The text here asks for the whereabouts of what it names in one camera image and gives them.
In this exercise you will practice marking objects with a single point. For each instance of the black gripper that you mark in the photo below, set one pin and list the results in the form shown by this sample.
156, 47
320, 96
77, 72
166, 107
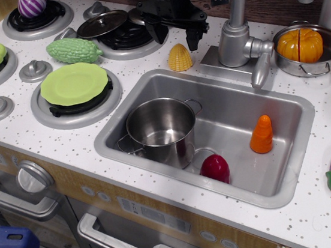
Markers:
159, 15

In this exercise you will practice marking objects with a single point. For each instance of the yellow toy corn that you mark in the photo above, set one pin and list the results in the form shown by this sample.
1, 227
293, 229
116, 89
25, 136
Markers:
179, 58

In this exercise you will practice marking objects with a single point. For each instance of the steel pot lid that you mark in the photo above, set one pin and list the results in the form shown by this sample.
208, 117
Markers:
102, 24

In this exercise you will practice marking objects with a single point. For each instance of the steel pot in sink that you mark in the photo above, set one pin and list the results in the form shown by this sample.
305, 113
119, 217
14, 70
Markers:
162, 130

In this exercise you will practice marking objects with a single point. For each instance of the grey sink basin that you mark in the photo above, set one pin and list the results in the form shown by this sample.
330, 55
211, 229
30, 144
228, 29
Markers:
224, 127

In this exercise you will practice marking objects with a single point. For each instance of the back right stove burner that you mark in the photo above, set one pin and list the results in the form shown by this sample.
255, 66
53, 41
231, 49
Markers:
129, 41

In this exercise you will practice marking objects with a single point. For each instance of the silver toy faucet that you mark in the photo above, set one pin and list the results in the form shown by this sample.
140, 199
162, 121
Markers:
238, 51

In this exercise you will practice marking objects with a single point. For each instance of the green toy bitter gourd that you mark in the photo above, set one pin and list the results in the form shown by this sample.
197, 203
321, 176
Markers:
74, 50

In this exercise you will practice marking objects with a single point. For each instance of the green plastic plate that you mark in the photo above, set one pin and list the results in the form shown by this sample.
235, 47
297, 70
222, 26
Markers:
74, 84

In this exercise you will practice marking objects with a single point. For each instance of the back left stove burner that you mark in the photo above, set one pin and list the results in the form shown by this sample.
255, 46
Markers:
54, 18

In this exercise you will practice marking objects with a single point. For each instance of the orange toy pumpkin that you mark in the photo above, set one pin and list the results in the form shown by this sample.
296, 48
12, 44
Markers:
302, 45

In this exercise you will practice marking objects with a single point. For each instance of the red toy vegetable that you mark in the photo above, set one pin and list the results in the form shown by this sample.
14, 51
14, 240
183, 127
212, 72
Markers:
215, 167

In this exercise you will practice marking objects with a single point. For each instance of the orange toy carrot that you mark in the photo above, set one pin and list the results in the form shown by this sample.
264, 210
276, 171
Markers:
262, 136

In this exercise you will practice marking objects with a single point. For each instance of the purple white striped ball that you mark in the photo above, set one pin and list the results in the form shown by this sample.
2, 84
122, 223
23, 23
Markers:
31, 8

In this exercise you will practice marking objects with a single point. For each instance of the grey oven dial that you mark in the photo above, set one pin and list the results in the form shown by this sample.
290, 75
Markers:
32, 178

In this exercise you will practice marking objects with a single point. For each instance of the blue clamp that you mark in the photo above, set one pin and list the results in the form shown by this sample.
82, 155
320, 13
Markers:
18, 237

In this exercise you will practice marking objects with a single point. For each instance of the steel bowl with handles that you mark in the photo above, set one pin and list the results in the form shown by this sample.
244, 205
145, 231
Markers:
321, 67

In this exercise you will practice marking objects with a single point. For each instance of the grey oven door handle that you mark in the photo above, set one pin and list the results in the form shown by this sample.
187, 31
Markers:
44, 210

